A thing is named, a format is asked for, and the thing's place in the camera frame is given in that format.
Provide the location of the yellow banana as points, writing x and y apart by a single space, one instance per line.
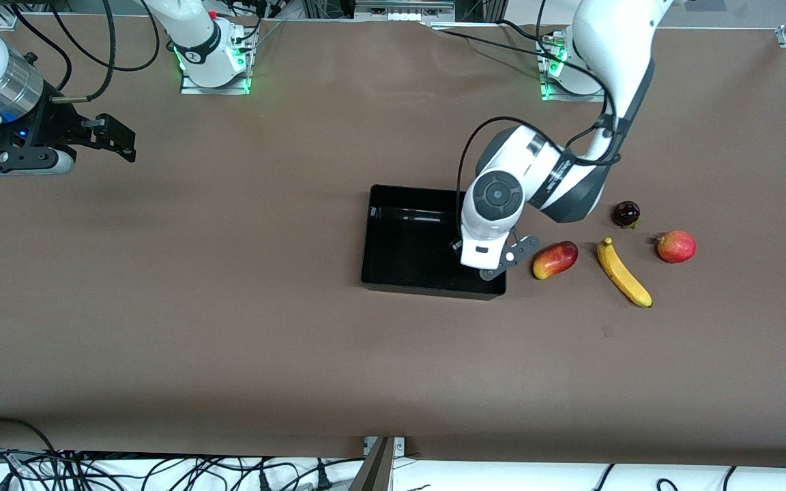
621 273

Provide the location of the grey power strip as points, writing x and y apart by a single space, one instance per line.
403 10

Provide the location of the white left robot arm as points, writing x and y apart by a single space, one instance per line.
495 198

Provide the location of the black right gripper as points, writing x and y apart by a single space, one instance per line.
54 127

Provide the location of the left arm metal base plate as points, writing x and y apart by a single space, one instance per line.
563 97

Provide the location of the black plastic box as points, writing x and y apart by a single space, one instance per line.
406 245

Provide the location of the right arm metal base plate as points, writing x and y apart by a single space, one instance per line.
215 87

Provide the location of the red yellow mango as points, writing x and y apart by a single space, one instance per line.
555 260

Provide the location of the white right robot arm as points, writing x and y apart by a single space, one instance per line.
195 27

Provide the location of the grey camera pole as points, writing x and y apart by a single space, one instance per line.
374 470

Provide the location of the dark purple mangosteen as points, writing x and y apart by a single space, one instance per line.
626 213

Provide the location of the red apple right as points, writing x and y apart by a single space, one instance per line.
677 247

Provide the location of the silver table edge bracket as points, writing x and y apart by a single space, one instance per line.
400 446

